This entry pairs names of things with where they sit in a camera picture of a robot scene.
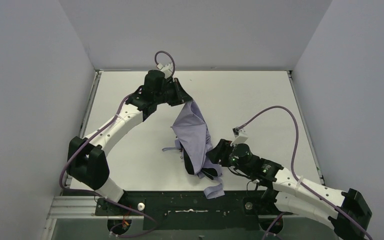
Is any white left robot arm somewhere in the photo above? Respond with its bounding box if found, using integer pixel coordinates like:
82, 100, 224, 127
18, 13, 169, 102
62, 70, 193, 203

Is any aluminium frame rail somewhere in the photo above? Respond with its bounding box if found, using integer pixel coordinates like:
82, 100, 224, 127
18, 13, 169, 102
39, 195, 350, 240

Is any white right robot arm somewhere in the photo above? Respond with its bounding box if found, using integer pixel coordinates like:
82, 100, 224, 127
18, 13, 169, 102
206, 139, 373, 240

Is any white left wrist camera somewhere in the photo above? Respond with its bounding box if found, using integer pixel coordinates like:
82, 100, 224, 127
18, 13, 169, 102
156, 62, 174, 79

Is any purple folding umbrella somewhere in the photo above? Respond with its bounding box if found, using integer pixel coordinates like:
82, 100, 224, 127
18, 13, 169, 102
162, 101, 225, 199

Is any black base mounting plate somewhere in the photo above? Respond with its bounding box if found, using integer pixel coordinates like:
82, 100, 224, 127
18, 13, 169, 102
95, 190, 280, 231

